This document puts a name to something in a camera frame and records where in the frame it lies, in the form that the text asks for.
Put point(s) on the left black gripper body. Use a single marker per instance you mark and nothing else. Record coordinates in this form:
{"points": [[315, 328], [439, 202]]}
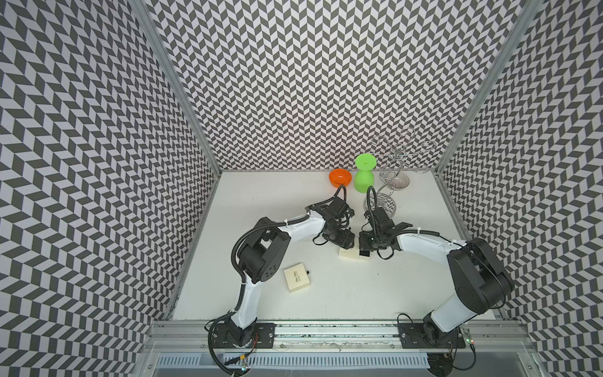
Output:
{"points": [[334, 228]]}

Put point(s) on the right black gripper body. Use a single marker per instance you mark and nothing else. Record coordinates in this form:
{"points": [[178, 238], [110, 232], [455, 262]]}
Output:
{"points": [[375, 235]]}

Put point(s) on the cream jewelry box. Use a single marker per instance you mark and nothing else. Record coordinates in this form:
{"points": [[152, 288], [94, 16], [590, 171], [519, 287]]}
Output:
{"points": [[355, 254], [297, 277]]}

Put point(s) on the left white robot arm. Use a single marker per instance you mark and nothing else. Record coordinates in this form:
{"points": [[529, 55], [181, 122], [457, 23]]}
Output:
{"points": [[258, 254]]}

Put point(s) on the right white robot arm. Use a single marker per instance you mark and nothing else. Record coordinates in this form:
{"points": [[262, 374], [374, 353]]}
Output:
{"points": [[479, 277]]}

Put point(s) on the silver jewelry stand front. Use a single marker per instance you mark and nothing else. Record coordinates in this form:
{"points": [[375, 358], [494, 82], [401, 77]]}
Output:
{"points": [[383, 200]]}

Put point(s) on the orange bowl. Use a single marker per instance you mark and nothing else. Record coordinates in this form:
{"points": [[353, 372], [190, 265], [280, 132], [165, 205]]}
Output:
{"points": [[339, 177]]}

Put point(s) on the green plastic stand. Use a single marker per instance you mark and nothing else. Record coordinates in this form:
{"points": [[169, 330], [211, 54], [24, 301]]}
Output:
{"points": [[365, 163]]}

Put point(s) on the silver wire jewelry tree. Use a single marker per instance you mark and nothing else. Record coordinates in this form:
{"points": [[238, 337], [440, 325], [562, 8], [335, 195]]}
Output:
{"points": [[396, 160]]}

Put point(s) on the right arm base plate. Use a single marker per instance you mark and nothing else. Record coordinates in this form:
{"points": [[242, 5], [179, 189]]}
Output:
{"points": [[420, 336]]}

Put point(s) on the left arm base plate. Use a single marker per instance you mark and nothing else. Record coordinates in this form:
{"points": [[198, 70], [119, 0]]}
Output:
{"points": [[229, 336]]}

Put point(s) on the aluminium mounting rail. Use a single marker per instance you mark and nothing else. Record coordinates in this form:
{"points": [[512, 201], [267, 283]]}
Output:
{"points": [[508, 336]]}

